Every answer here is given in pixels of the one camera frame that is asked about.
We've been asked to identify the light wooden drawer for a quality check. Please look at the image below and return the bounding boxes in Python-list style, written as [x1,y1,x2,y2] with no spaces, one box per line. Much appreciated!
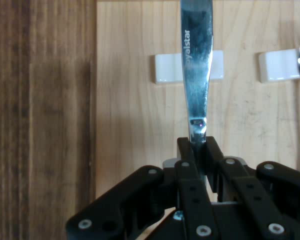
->
[95,0,300,240]

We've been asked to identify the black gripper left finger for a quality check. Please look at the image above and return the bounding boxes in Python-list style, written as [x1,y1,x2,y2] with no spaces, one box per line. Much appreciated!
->
[65,136,216,240]

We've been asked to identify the silver table knife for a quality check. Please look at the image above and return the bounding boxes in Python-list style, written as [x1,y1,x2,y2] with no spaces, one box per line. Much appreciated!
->
[179,0,215,191]

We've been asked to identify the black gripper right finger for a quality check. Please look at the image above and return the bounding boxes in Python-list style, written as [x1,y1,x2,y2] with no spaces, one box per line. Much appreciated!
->
[204,135,300,240]

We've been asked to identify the small white cutlery rest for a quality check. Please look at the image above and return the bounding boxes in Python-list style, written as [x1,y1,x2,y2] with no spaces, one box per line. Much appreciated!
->
[154,49,225,85]
[258,48,300,83]

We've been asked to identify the dark wooden drawer cabinet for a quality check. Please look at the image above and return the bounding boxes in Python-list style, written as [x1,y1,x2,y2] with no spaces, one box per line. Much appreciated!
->
[0,0,98,240]

